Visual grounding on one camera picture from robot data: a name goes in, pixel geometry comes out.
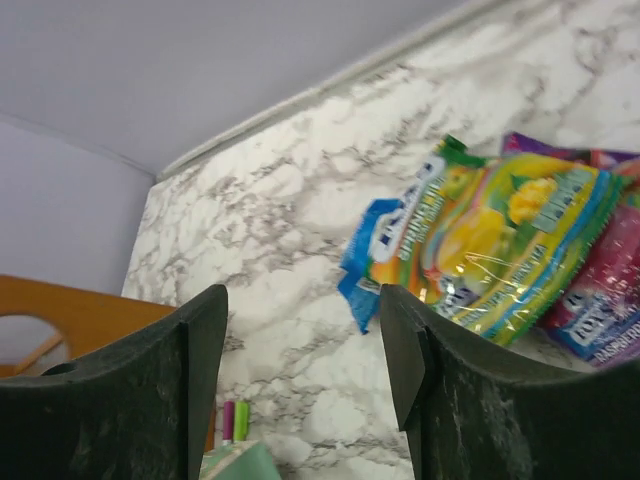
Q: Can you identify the magenta marker pen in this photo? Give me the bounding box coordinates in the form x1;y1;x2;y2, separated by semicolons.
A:
222;401;235;445

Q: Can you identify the orange wooden rack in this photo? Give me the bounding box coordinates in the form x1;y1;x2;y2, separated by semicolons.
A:
0;274;217;451

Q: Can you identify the green marker pen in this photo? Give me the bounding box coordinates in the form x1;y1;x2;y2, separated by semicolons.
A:
233;401;250;443

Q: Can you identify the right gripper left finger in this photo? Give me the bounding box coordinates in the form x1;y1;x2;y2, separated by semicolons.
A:
1;285;228;479

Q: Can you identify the purple snack bag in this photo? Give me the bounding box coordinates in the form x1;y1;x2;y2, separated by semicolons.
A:
501;131;639;368

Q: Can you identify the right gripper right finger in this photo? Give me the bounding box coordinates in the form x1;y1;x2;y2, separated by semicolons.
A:
380;285;639;479

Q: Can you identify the yellow green snack bag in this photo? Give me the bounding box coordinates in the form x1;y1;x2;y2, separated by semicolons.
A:
367;137;628;345

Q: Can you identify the blue snack packet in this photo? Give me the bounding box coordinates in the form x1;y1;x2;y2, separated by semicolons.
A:
337;199;400;334

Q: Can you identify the green paper bag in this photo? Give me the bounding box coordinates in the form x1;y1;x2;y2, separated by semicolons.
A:
199;441;282;480

